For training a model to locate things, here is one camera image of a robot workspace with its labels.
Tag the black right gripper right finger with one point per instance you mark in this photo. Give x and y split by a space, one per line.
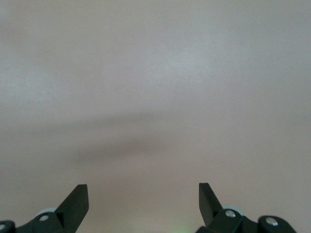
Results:
213 213

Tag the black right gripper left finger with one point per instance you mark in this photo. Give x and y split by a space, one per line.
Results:
70 213

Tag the brown table mat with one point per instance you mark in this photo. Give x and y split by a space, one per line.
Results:
155 72

